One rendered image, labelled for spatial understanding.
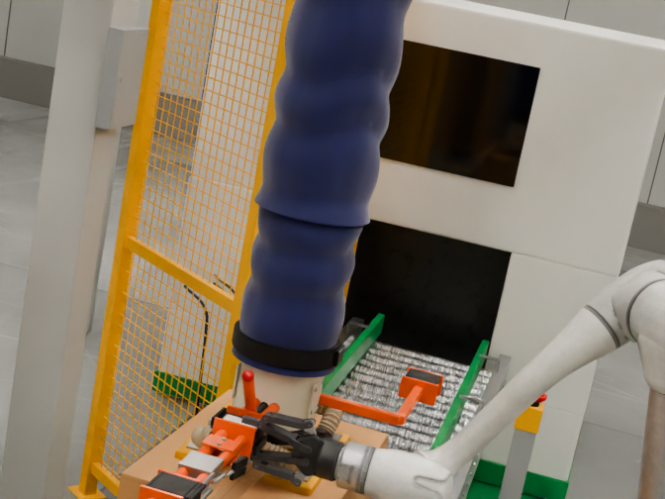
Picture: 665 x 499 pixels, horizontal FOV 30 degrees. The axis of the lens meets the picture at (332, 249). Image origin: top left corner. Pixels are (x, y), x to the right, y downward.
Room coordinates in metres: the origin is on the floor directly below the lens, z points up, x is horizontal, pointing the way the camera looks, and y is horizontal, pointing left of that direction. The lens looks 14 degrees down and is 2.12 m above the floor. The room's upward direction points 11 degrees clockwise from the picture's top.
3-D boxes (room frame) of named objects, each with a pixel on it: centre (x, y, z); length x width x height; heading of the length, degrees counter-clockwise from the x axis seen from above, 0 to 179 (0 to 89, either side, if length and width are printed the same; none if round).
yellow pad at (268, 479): (2.44, -0.03, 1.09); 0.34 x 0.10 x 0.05; 168
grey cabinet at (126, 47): (3.74, 0.72, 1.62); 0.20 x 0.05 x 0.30; 169
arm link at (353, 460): (2.15, -0.12, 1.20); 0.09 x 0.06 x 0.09; 168
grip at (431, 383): (2.70, -0.26, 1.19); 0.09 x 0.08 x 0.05; 78
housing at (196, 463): (2.00, 0.15, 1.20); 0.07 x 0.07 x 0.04; 78
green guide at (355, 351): (4.38, -0.07, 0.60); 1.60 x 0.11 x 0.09; 169
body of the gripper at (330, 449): (2.17, -0.05, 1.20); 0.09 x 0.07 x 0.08; 78
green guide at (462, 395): (4.27, -0.59, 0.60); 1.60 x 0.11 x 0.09; 169
